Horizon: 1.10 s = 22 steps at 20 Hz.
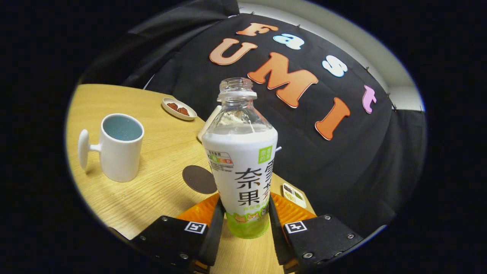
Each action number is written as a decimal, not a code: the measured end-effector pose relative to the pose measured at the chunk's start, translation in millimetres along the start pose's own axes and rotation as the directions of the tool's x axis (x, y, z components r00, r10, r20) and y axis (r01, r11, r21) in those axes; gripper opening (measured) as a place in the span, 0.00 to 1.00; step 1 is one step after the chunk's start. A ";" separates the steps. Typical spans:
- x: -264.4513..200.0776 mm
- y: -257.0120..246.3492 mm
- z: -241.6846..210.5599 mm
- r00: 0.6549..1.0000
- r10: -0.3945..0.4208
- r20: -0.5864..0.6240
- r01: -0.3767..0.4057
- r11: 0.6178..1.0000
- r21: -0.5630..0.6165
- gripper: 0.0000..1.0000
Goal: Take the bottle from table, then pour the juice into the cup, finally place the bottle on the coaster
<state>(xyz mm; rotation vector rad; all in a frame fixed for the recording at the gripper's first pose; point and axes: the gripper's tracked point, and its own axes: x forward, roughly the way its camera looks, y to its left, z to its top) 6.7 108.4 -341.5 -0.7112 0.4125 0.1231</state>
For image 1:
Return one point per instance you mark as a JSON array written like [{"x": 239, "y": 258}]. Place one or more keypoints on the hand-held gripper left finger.
[{"x": 215, "y": 236}]

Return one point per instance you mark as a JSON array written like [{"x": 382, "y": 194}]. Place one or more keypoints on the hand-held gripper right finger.
[{"x": 276, "y": 236}]

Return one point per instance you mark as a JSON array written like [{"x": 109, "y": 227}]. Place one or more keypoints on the brown round coaster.
[{"x": 198, "y": 179}]

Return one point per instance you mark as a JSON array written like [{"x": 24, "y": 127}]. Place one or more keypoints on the white green juice bottle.
[{"x": 241, "y": 160}]

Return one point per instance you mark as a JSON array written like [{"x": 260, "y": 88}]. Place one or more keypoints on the white cup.
[{"x": 120, "y": 160}]

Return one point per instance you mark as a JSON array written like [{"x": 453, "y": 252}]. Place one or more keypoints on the white divided bean dish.
[{"x": 293, "y": 195}]

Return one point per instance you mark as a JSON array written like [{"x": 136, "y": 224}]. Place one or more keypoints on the wooden table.
[{"x": 152, "y": 201}]

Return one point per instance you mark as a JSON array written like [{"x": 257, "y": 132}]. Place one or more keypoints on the white toaster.
[{"x": 207, "y": 127}]

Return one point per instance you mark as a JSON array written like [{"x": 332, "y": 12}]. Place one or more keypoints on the white oval plate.
[{"x": 188, "y": 116}]

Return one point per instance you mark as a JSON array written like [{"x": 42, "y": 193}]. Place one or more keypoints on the red-brown snack piece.
[
  {"x": 183, "y": 111},
  {"x": 172, "y": 106}
]

